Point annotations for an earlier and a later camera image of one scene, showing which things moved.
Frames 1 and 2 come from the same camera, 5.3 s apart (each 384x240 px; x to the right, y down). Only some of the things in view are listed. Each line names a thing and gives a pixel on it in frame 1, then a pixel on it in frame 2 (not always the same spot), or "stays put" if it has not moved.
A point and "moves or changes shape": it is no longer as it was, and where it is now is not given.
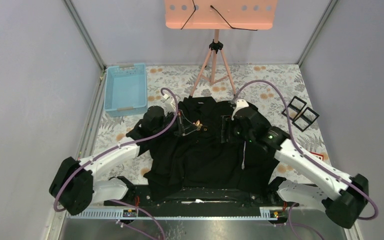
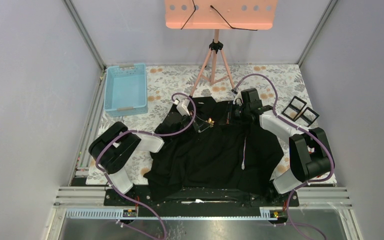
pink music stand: (220, 14) stays put
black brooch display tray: (302, 116) stays put
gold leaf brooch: (198, 124) moves or changes shape
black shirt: (196, 158) stays put
